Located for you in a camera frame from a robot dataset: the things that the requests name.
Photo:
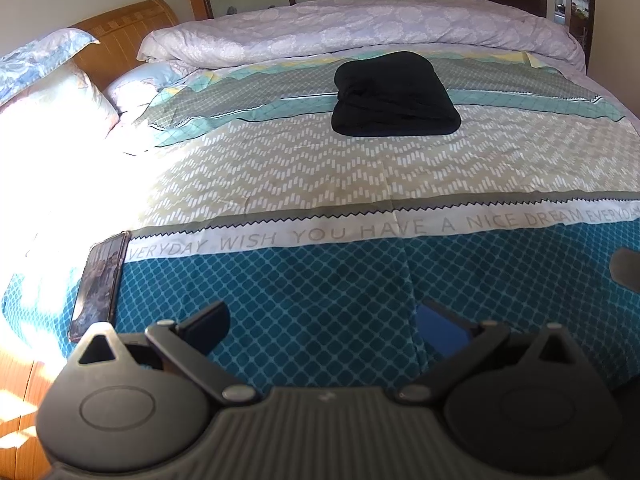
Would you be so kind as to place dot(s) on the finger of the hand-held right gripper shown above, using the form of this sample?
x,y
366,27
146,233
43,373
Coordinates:
x,y
627,267

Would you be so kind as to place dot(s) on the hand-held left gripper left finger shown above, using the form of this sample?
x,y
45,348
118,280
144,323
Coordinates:
x,y
202,327

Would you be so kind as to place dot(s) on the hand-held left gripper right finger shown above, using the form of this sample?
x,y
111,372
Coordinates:
x,y
442,327

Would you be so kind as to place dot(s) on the black pants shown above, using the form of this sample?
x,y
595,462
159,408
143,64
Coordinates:
x,y
395,95

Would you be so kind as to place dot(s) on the smartphone in clear case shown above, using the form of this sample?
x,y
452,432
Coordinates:
x,y
100,285

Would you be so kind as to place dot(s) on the patterned teal bed sheet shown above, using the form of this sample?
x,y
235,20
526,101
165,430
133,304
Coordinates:
x,y
300,170

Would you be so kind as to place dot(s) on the light blue pillow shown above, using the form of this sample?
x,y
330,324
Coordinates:
x,y
140,87

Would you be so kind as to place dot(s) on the white pillow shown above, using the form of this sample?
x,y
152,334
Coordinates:
x,y
55,110

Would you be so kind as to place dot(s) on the wooden bed headboard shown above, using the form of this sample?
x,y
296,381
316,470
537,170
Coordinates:
x,y
130,35

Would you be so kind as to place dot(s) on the lavender quilt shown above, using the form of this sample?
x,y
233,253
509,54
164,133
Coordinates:
x,y
350,30

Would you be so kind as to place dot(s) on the floral pillow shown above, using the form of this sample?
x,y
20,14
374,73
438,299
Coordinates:
x,y
35,57

